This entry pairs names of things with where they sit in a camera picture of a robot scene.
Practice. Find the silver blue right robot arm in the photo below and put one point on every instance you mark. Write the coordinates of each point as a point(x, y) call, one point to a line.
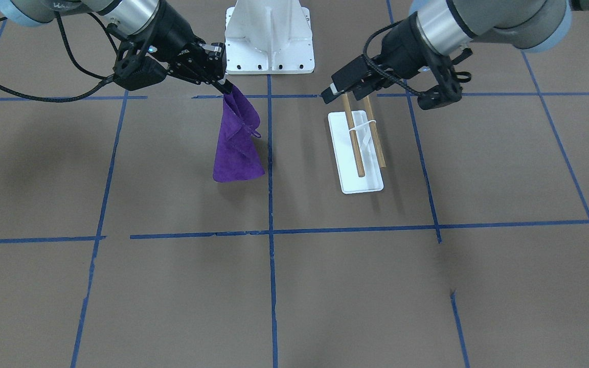
point(122, 20)

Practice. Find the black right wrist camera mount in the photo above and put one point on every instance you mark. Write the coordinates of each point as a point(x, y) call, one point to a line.
point(134, 70)

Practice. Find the white rack crossbar post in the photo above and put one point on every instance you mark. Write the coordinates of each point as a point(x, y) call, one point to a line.
point(364, 133)

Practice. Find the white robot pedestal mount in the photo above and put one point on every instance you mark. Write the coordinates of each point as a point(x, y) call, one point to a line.
point(268, 37)

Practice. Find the outer wooden rack rod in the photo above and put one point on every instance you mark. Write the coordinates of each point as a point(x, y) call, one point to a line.
point(374, 132)

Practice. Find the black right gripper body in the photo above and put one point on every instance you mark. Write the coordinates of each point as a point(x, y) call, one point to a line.
point(174, 35)

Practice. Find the purple microfibre towel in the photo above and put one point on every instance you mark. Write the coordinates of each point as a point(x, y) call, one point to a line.
point(236, 157)

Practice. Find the inner wooden rack rod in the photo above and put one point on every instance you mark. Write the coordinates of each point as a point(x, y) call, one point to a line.
point(353, 136)

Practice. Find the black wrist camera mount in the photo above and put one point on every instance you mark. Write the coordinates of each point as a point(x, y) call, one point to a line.
point(448, 89)
point(134, 70)

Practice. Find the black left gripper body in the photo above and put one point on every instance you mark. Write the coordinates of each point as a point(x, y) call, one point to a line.
point(398, 50)

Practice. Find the white towel rack base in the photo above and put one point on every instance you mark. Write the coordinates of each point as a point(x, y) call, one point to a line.
point(345, 164)

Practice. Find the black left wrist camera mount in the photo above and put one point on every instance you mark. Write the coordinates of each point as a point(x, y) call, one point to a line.
point(448, 89)

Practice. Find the wooden rack rod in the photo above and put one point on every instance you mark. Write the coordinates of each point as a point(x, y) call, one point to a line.
point(374, 132)
point(353, 136)

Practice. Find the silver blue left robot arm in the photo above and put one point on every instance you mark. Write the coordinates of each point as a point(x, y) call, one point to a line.
point(446, 26)

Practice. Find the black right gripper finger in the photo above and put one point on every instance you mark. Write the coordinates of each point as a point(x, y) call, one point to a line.
point(205, 70)
point(223, 85)

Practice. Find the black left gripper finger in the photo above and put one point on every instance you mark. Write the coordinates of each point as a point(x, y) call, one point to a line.
point(344, 79)
point(366, 86)

